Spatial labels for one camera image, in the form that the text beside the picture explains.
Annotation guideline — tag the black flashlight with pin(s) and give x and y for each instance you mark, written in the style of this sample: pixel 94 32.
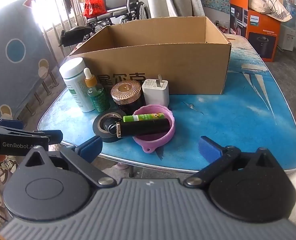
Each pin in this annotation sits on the black flashlight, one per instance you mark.
pixel 145 128

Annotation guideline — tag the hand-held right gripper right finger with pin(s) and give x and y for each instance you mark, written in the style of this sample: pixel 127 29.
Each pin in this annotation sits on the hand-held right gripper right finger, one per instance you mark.
pixel 209 146

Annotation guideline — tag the white checked hat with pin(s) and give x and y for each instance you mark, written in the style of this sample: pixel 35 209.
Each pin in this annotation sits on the white checked hat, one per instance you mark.
pixel 270 5

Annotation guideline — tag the white bottle with green label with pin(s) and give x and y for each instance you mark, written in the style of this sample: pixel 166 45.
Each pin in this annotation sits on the white bottle with green label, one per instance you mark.
pixel 74 85

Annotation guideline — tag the pink slipper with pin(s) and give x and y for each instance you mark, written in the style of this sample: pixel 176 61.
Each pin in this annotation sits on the pink slipper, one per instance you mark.
pixel 121 166

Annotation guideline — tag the black jar with gold lid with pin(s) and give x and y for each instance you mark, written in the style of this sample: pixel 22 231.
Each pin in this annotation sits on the black jar with gold lid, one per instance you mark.
pixel 126 92

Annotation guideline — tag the grey printed blanket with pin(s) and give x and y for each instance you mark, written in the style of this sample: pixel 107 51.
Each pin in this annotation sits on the grey printed blanket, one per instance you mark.
pixel 15 67

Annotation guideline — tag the white water dispenser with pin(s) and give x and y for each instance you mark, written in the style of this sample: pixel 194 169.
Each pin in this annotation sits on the white water dispenser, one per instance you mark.
pixel 287 38

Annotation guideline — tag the clear water jug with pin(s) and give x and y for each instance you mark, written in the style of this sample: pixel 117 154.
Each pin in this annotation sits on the clear water jug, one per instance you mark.
pixel 291 10

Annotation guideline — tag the pink plastic lid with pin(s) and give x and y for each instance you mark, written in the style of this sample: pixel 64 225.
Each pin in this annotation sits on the pink plastic lid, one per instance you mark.
pixel 153 142

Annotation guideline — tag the white sneaker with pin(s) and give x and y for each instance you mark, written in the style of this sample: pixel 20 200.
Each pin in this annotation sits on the white sneaker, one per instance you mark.
pixel 6 166

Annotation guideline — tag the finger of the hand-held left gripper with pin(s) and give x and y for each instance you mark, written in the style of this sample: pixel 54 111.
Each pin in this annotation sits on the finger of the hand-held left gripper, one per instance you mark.
pixel 55 135
pixel 12 124

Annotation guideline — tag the red plastic bag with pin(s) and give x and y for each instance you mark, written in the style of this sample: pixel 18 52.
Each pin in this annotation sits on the red plastic bag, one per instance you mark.
pixel 94 3

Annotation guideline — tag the orange appliance box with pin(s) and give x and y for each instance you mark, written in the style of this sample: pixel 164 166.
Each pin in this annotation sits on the orange appliance box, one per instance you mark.
pixel 262 37

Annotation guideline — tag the green lip balm tube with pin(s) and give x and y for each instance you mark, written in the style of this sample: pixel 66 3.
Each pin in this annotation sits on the green lip balm tube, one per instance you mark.
pixel 143 117

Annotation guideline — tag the grey wheelchair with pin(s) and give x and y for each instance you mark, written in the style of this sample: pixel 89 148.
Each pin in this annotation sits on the grey wheelchair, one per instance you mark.
pixel 117 2

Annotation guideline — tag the brown cardboard box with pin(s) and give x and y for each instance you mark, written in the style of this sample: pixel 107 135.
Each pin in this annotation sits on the brown cardboard box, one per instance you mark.
pixel 178 65

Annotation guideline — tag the black tape roll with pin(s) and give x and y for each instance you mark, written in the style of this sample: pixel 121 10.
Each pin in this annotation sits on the black tape roll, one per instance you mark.
pixel 99 130

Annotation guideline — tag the white plug charger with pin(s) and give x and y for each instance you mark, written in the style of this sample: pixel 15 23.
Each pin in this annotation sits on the white plug charger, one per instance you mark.
pixel 154 91

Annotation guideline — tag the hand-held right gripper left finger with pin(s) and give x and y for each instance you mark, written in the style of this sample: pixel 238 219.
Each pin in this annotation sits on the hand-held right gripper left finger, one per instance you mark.
pixel 91 146

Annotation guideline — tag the green dropper bottle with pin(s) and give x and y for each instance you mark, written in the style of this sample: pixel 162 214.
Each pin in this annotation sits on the green dropper bottle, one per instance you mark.
pixel 97 97

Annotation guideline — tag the metal railing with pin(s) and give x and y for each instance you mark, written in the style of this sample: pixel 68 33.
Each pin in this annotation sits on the metal railing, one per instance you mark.
pixel 55 12

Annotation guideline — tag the black padded wheelchair rest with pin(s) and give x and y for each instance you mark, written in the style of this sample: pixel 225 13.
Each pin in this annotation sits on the black padded wheelchair rest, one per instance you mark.
pixel 75 33

